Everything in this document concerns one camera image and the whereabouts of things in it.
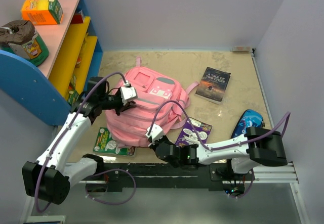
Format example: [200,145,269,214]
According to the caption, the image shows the dark novel Two Cities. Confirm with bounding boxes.
[195,67,231,104]

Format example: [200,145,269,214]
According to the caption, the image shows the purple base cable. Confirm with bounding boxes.
[85,168,137,205]
[227,169,257,199]

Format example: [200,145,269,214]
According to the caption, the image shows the brown topped green canister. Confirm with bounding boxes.
[1,20,49,67]

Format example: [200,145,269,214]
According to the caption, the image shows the red item on shelf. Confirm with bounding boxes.
[71,10,85,24]

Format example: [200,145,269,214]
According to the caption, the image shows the small pink white eraser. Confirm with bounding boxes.
[230,46,252,53]

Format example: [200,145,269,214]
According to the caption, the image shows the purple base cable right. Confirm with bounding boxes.
[227,169,257,199]

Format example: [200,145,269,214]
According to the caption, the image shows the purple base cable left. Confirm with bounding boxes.
[85,168,137,205]

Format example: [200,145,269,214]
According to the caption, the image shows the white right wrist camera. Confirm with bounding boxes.
[145,124,165,142]

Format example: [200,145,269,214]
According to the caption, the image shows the orange green juice box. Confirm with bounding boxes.
[21,0,63,25]

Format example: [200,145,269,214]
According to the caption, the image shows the green box on lower shelf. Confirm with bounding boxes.
[65,89,79,106]

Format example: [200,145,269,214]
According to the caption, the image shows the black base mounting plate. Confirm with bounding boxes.
[84,163,253,192]

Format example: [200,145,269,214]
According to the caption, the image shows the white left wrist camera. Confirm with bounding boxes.
[120,82,138,104]

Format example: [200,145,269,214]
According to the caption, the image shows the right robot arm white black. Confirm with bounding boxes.
[145,124,288,180]

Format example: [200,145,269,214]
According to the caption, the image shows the green paperback book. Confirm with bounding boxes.
[93,127,136,157]

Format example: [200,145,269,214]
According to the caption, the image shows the purple paperback book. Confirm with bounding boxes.
[175,117,212,147]

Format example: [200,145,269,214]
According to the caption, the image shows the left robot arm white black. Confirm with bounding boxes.
[22,77,138,205]

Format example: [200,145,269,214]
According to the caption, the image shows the pink student backpack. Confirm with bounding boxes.
[105,57,198,147]

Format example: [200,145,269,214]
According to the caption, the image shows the blue pencil case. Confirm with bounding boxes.
[230,109,265,138]

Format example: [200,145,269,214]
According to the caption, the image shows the blue pink yellow shelf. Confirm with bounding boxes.
[1,0,103,126]

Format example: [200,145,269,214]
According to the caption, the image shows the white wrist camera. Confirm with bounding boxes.
[120,82,138,104]
[145,124,165,142]

